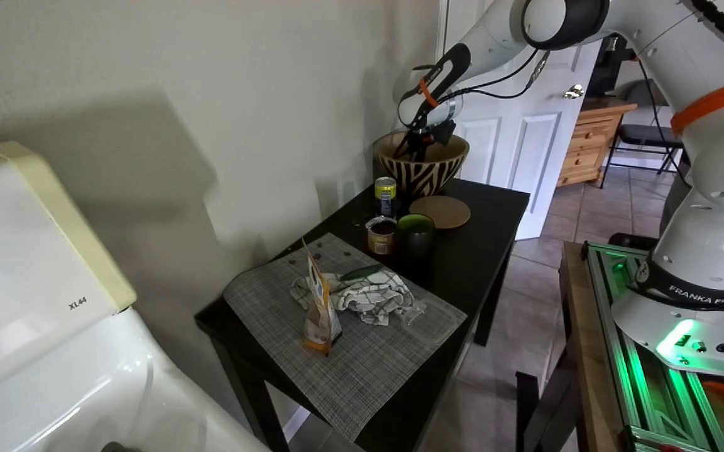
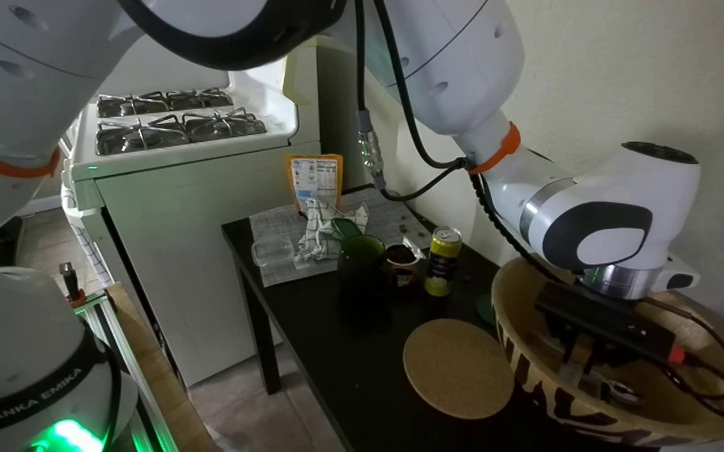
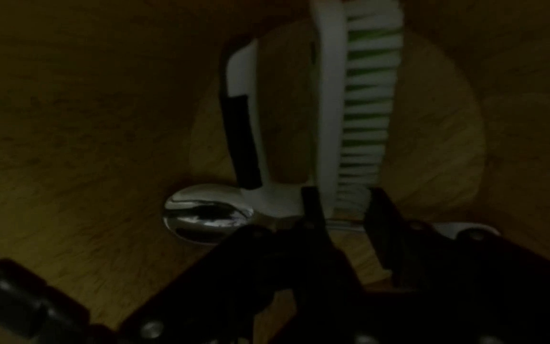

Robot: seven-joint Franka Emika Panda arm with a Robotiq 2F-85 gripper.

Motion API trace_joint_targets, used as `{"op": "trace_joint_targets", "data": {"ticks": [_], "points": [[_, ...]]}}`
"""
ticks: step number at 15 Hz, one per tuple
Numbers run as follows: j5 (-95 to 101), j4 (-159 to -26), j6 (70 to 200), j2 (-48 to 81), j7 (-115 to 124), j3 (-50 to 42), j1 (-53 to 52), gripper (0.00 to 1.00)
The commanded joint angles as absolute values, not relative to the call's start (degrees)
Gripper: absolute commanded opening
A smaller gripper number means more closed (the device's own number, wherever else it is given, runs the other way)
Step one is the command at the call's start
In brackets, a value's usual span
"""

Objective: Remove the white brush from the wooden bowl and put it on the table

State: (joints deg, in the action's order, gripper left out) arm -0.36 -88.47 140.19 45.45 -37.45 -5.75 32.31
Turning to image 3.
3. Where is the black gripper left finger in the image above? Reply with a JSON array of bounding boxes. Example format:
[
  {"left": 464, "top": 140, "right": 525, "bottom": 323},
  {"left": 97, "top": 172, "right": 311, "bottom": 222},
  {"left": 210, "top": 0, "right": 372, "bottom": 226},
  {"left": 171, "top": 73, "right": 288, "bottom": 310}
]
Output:
[{"left": 120, "top": 184, "right": 366, "bottom": 344}]

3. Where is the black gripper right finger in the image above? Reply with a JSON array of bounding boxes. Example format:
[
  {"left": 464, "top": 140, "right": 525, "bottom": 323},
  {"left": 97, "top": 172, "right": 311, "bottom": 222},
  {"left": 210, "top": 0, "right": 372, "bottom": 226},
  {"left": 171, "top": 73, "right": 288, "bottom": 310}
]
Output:
[{"left": 361, "top": 186, "right": 550, "bottom": 344}]

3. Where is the white dish brush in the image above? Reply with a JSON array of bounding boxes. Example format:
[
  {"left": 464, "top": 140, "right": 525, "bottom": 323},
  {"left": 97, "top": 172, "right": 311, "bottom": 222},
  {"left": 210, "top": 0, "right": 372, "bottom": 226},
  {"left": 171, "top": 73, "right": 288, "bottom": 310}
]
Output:
[{"left": 217, "top": 0, "right": 408, "bottom": 226}]

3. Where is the wooden zebra pattern bowl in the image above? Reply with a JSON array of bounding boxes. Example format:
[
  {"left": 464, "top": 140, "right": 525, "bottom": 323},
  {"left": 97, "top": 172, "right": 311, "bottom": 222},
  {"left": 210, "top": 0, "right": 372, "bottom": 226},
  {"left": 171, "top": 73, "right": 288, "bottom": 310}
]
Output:
[{"left": 0, "top": 0, "right": 550, "bottom": 344}]

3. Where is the metal spoon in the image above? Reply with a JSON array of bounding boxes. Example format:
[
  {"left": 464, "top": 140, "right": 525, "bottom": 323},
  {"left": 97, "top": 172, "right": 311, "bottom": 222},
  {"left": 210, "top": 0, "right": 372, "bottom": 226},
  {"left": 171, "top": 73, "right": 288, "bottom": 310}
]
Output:
[{"left": 160, "top": 182, "right": 500, "bottom": 249}]

